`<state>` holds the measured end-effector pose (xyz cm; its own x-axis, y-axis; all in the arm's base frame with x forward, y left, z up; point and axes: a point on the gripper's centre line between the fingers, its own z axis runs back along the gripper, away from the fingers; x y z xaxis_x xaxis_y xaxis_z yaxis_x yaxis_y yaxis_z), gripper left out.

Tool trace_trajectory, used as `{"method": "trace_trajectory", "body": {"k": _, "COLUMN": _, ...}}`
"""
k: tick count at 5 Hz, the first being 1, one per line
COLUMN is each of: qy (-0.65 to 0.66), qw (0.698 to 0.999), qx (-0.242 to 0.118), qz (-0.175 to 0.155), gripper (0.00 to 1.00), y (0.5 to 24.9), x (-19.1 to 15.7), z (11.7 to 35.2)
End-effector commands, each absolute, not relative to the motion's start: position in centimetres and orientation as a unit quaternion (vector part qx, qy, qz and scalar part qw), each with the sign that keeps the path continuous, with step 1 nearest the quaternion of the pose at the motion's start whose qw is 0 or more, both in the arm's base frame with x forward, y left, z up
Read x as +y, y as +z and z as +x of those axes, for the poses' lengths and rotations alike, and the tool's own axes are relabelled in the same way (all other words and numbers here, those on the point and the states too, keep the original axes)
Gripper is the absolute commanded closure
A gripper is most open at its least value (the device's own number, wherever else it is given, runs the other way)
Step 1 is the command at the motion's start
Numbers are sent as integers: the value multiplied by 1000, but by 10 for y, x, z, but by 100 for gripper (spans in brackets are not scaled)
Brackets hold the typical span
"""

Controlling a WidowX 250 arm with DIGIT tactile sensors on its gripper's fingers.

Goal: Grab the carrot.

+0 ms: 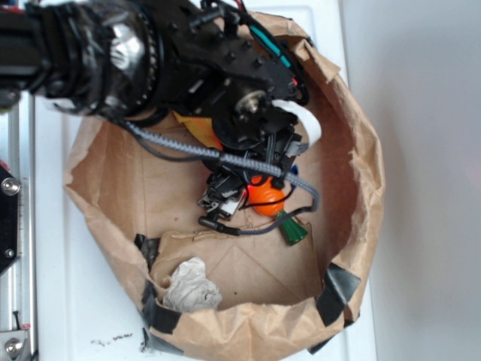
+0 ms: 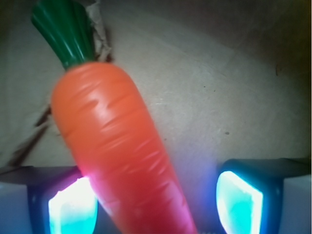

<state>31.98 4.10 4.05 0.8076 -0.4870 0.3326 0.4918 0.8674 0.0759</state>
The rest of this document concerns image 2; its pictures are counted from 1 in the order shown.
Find brown paper bag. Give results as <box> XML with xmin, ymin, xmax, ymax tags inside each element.
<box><xmin>0</xmin><ymin>0</ymin><xmax>312</xmax><ymax>168</ymax></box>

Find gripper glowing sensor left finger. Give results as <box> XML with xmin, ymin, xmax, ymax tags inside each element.
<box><xmin>0</xmin><ymin>166</ymin><xmax>98</xmax><ymax>234</ymax></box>

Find orange plastic toy carrot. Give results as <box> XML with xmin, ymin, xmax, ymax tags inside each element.
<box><xmin>31</xmin><ymin>0</ymin><xmax>197</xmax><ymax>234</ymax></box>

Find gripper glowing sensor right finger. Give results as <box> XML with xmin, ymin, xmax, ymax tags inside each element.
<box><xmin>215</xmin><ymin>158</ymin><xmax>312</xmax><ymax>234</ymax></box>

